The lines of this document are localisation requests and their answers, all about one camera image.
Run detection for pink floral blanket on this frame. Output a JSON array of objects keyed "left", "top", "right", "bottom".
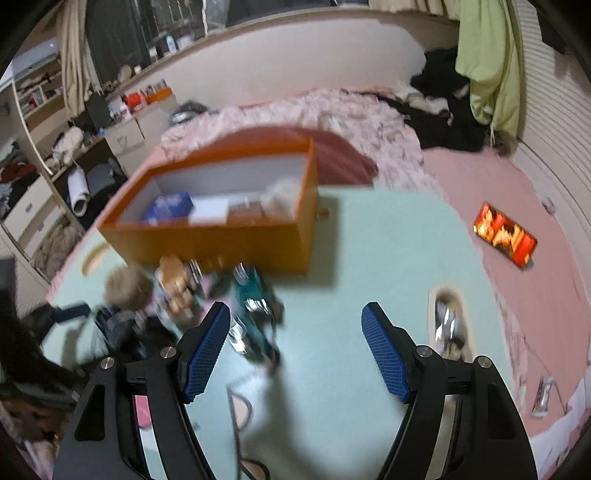
[{"left": 154, "top": 89, "right": 444, "bottom": 198}]

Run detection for orange tray on cabinet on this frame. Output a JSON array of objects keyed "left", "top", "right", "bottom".
[{"left": 145, "top": 87, "right": 173, "bottom": 105}]

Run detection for silver foil wrappers in slot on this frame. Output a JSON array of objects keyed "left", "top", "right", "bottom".
[{"left": 435, "top": 294, "right": 468, "bottom": 360}]

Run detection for orange cardboard storage box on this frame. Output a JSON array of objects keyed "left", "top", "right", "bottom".
[{"left": 97, "top": 140, "right": 318, "bottom": 274}]

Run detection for white rolled paper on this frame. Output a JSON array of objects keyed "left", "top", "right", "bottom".
[{"left": 67, "top": 167, "right": 90, "bottom": 217}]

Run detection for white drawer cabinet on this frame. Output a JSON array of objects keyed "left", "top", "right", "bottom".
[{"left": 105, "top": 95, "right": 178, "bottom": 177}]

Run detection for small foil packet on bed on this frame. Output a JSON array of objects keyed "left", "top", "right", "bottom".
[{"left": 531, "top": 376, "right": 555, "bottom": 418}]

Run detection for black clothes pile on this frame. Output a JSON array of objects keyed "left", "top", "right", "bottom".
[{"left": 377, "top": 47, "right": 487, "bottom": 153}]

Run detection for blue box inside orange box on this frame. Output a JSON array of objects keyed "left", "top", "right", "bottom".
[{"left": 142, "top": 192, "right": 193, "bottom": 224}]

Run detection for beige figurine toy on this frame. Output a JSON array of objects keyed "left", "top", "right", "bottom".
[{"left": 155, "top": 255, "right": 198, "bottom": 328}]

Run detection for beige fluffy pompom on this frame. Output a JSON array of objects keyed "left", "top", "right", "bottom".
[{"left": 103, "top": 265, "right": 153, "bottom": 311}]

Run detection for teal toy race car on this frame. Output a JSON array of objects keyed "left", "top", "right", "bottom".
[{"left": 229, "top": 264, "right": 283, "bottom": 372}]

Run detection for black lace scrunchie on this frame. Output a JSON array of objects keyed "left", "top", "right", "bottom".
[{"left": 94, "top": 306, "right": 176, "bottom": 363}]

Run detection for smartphone with lit screen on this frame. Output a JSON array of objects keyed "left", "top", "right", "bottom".
[{"left": 473, "top": 202, "right": 538, "bottom": 270}]

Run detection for light green hanging cloth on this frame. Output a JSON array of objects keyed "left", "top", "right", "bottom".
[{"left": 454, "top": 0, "right": 522, "bottom": 137}]

